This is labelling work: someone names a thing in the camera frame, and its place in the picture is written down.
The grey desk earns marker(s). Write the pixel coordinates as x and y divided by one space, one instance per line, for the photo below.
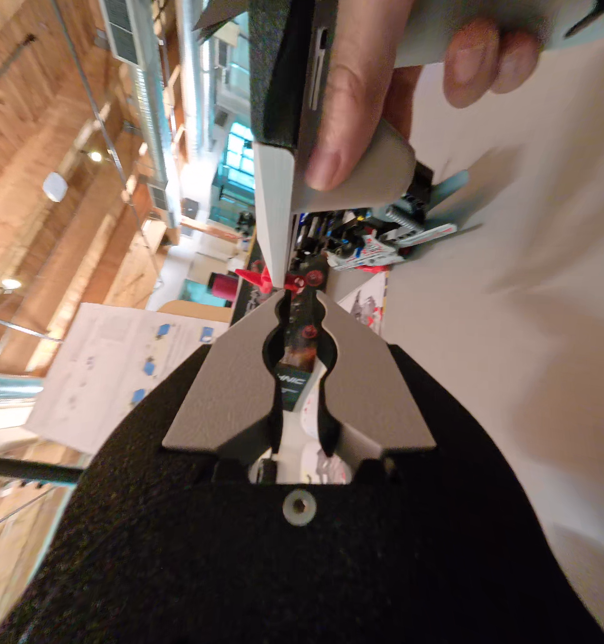
533 302

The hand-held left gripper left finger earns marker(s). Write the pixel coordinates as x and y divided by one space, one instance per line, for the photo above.
221 402

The instruction poster sheet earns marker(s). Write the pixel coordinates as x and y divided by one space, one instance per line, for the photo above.
105 362

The red toy connector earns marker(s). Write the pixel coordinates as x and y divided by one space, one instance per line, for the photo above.
254 280

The silver ventilation duct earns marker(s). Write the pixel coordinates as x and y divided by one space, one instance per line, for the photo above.
151 100

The dark toy set box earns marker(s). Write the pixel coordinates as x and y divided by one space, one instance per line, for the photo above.
302 347

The large glass window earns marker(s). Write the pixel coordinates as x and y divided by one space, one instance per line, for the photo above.
239 151

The instruction booklet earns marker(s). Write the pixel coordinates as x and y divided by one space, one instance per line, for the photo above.
367 307

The maroon cylinder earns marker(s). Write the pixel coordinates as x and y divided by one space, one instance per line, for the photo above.
224 289

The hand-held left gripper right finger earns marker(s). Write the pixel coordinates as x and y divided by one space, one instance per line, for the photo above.
377 402

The toy vehicle model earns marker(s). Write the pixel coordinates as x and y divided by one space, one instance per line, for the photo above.
372 246

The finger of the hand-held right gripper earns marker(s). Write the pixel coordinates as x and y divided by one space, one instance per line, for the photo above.
277 211

